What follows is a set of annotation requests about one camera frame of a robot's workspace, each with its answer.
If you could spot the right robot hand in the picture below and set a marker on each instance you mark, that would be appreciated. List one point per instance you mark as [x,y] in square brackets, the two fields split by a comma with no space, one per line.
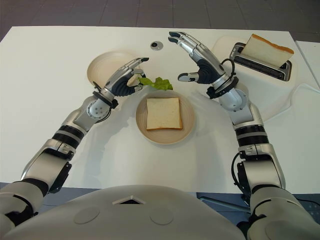
[206,66]

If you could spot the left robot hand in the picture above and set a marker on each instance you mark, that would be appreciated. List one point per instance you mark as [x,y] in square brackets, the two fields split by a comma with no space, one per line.
[120,83]

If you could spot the green lettuce leaf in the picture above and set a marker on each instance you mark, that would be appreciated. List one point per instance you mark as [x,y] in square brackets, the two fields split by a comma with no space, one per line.
[161,84]

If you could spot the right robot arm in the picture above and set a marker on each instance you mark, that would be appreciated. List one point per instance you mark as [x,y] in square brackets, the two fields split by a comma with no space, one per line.
[260,165]

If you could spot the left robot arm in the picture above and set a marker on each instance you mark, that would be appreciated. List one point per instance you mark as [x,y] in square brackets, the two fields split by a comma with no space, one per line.
[50,160]

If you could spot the cream plate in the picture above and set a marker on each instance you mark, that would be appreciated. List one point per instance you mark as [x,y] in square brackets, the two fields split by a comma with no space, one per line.
[190,120]
[105,66]

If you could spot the bread slice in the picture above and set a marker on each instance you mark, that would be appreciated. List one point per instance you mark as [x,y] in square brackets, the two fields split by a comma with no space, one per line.
[266,53]
[163,113]

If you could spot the cream toaster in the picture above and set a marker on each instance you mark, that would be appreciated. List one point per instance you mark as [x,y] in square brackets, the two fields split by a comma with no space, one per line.
[271,100]

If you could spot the robot body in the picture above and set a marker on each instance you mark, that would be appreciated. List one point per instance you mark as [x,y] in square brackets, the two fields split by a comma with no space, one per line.
[125,217]

